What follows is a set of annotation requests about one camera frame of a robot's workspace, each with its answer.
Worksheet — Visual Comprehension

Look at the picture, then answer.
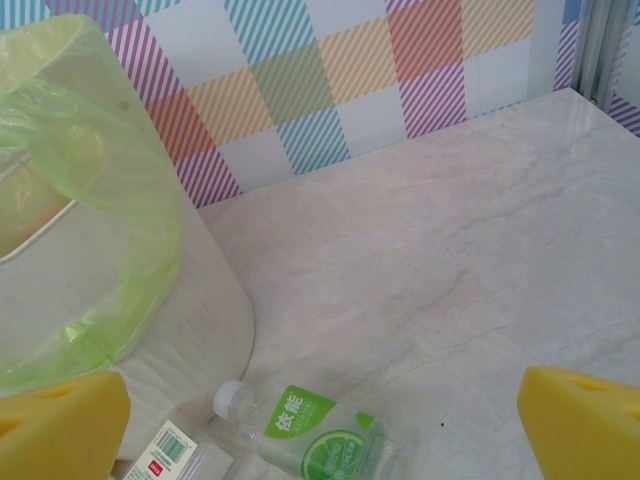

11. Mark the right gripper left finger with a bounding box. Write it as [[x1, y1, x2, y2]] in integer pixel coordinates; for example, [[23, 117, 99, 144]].
[[0, 370, 132, 480]]

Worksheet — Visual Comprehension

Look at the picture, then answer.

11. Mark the cream plastic bin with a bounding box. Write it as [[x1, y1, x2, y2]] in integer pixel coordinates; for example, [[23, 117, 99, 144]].
[[0, 13, 257, 464]]

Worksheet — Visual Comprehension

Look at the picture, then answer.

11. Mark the right aluminium frame post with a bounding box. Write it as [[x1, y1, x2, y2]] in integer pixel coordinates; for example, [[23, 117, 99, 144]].
[[574, 0, 640, 116]]

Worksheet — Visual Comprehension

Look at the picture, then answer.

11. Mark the white green label bottle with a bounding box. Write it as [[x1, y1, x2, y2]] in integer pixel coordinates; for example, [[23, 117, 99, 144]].
[[117, 418, 236, 480]]

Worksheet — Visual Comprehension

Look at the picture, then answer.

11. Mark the green plastic bin bag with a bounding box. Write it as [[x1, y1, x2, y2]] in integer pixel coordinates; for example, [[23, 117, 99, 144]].
[[0, 74, 182, 396]]

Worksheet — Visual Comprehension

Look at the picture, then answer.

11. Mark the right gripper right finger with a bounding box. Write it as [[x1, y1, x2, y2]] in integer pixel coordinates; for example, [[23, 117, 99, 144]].
[[517, 365, 640, 480]]

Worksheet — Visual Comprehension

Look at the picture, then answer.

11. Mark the clear bottle lime label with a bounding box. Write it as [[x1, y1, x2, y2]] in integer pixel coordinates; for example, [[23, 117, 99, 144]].
[[213, 378, 401, 480]]

